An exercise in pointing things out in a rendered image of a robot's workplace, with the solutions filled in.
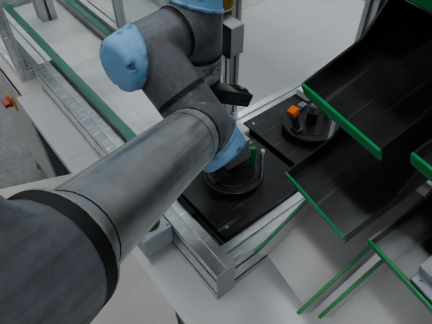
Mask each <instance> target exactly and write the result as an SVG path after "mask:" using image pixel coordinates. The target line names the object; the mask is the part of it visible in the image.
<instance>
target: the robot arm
mask: <svg viewBox="0 0 432 324"><path fill-rule="evenodd" d="M223 13H224V9H223V0H169V3H168V4H166V5H165V6H162V7H161V8H160V9H159V10H157V11H155V12H153V13H151V14H149V15H147V16H145V17H143V18H141V19H139V20H137V21H135V22H133V23H128V24H126V25H124V26H123V27H122V28H120V29H119V30H117V31H115V32H113V33H112V34H111V35H110V36H108V37H106V38H105V39H104V40H103V41H102V43H101V46H100V60H101V63H102V66H103V69H104V71H105V72H106V74H107V76H108V77H109V79H110V80H111V81H112V83H113V84H116V85H118V87H119V88H120V89H121V90H122V91H125V92H134V91H136V90H140V89H142V91H143V92H144V93H145V95H146V96H147V98H148V99H149V100H150V101H151V103H152V104H153V106H154V107H155V108H156V109H157V111H158V112H159V113H160V115H161V116H162V117H163V120H161V121H160V122H158V123H156V124H155V125H153V126H151V127H150V128H149V129H147V130H145V131H144V132H142V133H141V134H139V135H137V136H136V137H134V138H132V139H131V140H129V141H128V142H126V143H124V144H123V145H122V146H120V147H118V148H117V149H115V150H114V151H112V152H110V153H109V154H107V155H106V156H104V157H103V158H101V159H99V160H98V161H96V162H94V163H93V164H92V165H89V166H88V167H87V168H85V169H83V170H82V171H80V172H79V173H77V174H75V175H74V176H72V177H70V178H69V179H67V180H66V181H64V182H63V183H61V184H59V185H58V186H56V187H54V188H53V189H52V190H50V189H45V188H31V189H27V190H23V191H21V192H18V193H16V194H14V195H13V196H11V197H9V198H7V199H5V198H4V197H3V196H2V195H0V324H90V322H92V321H93V320H94V318H95V317H96V316H97V315H98V313H99V312H100V311H101V310H102V308H103V307H104V306H105V304H106V303H107V302H108V301H109V300H110V299H111V297H112V296H113V294H114V292H115V291H116V289H117V286H118V284H119V280H120V264H121V263H122V262H123V261H124V260H125V258H126V257H127V256H128V255H129V254H130V252H131V251H132V250H133V249H134V248H135V247H136V246H137V245H138V243H139V242H140V241H141V240H142V238H143V237H144V236H145V235H146V234H147V233H148V232H149V231H150V229H151V228H152V227H153V226H154V225H155V223H156V222H157V221H158V220H159V219H160V218H161V217H162V216H163V214H164V213H165V212H166V211H167V210H168V209H169V207H171V205H172V204H173V203H174V202H175V201H176V199H177V198H178V197H179V196H180V195H181V194H182V193H183V192H184V190H185V189H186V188H187V187H188V185H189V184H190V183H191V182H192V181H193V180H194V179H195V178H196V177H197V175H198V174H199V173H200V172H201V170H203V171H205V172H207V173H210V172H213V171H216V170H217V169H219V168H220V167H222V166H224V165H225V164H226V163H228V162H229V161H231V160H232V159H233V158H234V157H235V156H237V154H238V153H240V152H241V151H242V150H243V149H244V147H245V145H246V139H245V137H244V136H243V134H242V133H241V131H240V130H239V128H238V127H237V123H236V121H235V120H234V119H233V118H231V116H230V115H229V114H228V112H227V111H226V110H225V108H224V107H223V106H222V104H228V105H237V106H244V107H248V105H249V103H250V101H251V99H252V97H253V95H252V94H251V93H249V92H248V90H247V89H246V88H245V87H242V86H241V85H237V84H236V85H233V84H227V83H223V82H221V75H222V24H223Z"/></svg>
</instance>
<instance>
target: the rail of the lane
mask: <svg viewBox="0 0 432 324"><path fill-rule="evenodd" d="M42 64H43V65H40V64H38V65H36V66H34V68H35V70H36V72H37V73H38V74H37V76H38V78H39V81H40V84H41V86H42V89H43V91H44V93H45V94H46V96H47V97H48V98H49V99H50V100H51V101H52V103H53V104H54V105H55V107H56V108H57V109H58V110H59V111H60V112H61V113H62V115H63V116H64V117H65V119H66V120H67V121H68V122H69V123H70V124H71V126H72V127H73V128H74V129H75V130H76V131H77V132H78V134H79V135H80V136H81V138H82V139H83V140H84V141H85V142H86V143H87V145H88V146H89V147H90V148H91V150H92V151H93V152H94V153H95V154H96V155H97V156H98V158H99V159H101V158H103V157H104V156H106V155H107V154H109V153H110V152H112V151H114V150H115V149H117V148H118V147H120V146H122V145H123V144H124V142H123V141H122V140H121V139H120V138H119V137H118V136H117V135H116V134H115V133H114V131H113V130H112V129H111V128H110V127H109V126H108V125H107V124H106V123H105V122H104V121H103V120H102V119H101V117H99V115H98V114H97V113H96V112H95V111H94V110H93V109H92V108H91V107H90V105H89V104H88V103H87V102H86V101H85V100H84V99H83V98H82V97H81V96H80V95H79V94H78V93H77V92H76V91H75V90H74V89H73V87H72V86H71V85H70V84H69V83H68V82H67V81H66V79H65V78H64V77H63V76H62V75H61V74H60V73H59V72H58V71H57V70H56V69H55V68H54V67H53V66H52V65H51V64H50V63H49V61H47V62H43V63H42ZM163 216H164V217H165V218H166V219H167V221H168V222H169V223H171V225H172V233H173V238H174V240H173V241H172V242H171V243H170V244H171V245H172V247H173V248H174V249H175V250H176V251H177V252H178V253H179V255H180V256H181V257H182V259H183V260H184V261H185V262H186V263H187V264H188V266H189V267H190V268H191V269H192V271H193V272H194V273H195V274H196V275H197V276H198V278H199V279H200V280H201V282H202V283H203V284H204V285H205V286H206V287H207V288H208V290H209V291H210V292H211V293H212V294H213V295H214V297H215V298H216V299H217V300H218V299H219V298H221V297H222V296H224V295H225V294H226V293H227V292H229V291H230V290H232V288H234V283H235V265H236V263H235V262H234V261H233V260H232V259H231V258H230V257H229V256H228V254H227V253H226V252H225V251H224V250H223V249H222V248H221V247H220V246H219V245H218V243H216V241H214V240H213V239H212V237H211V236H210V235H209V234H208V233H207V232H206V231H205V230H204V228H203V227H202V226H201V225H200V224H199V223H198V222H197V221H196V220H195V219H194V218H195V217H196V212H195V210H194V209H193V208H192V207H191V206H190V205H189V204H188V203H187V202H186V201H185V200H184V199H183V198H182V197H181V196H179V197H178V198H177V199H176V200H175V202H174V203H173V204H172V205H171V207H169V209H168V210H167V211H166V212H165V213H164V214H163Z"/></svg>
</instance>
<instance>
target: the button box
mask: <svg viewBox="0 0 432 324"><path fill-rule="evenodd" d="M173 240H174V238H173V233H172V225H171V223H169V222H168V221H167V219H166V218H165V217H164V216H162V217H161V218H160V219H159V220H158V224H157V226H156V227H155V228H154V229H152V230H150V231H149V232H148V233H147V234H146V235H145V236H144V237H143V238H142V240H141V241H140V242H139V243H138V245H137V246H138V247H139V248H140V249H141V251H142V252H143V254H144V255H145V256H146V257H149V256H150V255H152V254H153V253H155V252H156V251H158V250H160V249H161V248H163V247H164V246H166V245H167V244H169V243H171V242H172V241H173Z"/></svg>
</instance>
